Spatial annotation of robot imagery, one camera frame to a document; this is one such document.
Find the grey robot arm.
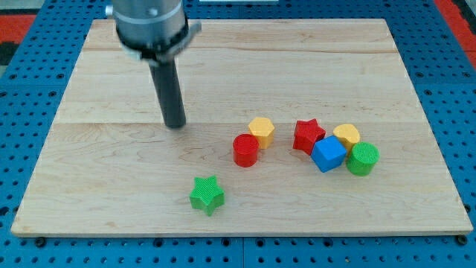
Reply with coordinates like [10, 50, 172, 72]
[105, 0, 202, 64]

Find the wooden board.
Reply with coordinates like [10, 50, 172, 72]
[11, 19, 473, 237]

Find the green star block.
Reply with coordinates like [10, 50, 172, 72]
[189, 176, 225, 217]

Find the yellow hexagon block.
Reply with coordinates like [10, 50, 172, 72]
[248, 117, 275, 149]

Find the green cylinder block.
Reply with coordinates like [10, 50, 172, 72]
[346, 141, 380, 176]

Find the red cylinder block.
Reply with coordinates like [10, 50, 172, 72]
[232, 134, 259, 168]

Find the yellow heart block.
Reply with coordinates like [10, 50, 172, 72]
[332, 124, 361, 153]

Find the red star block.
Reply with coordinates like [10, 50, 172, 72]
[292, 118, 327, 156]

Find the blue cube block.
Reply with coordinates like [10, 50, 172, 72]
[311, 135, 347, 173]

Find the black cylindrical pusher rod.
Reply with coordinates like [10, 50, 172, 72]
[149, 60, 186, 129]

